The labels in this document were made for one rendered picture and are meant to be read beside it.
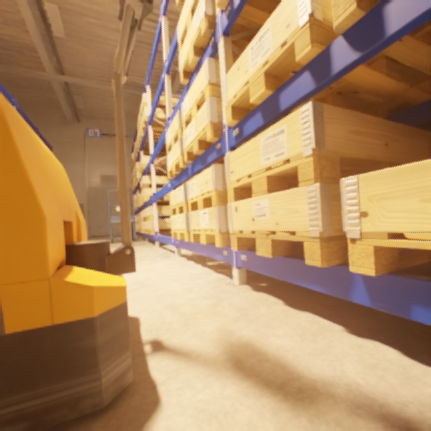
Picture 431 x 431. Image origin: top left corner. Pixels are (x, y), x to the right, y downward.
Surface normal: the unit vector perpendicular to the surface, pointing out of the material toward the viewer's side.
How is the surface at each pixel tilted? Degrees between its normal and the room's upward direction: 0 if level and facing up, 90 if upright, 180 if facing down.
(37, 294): 90
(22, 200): 90
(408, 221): 90
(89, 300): 90
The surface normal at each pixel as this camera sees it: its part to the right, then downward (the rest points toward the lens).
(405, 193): -0.91, 0.05
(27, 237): 0.43, -0.03
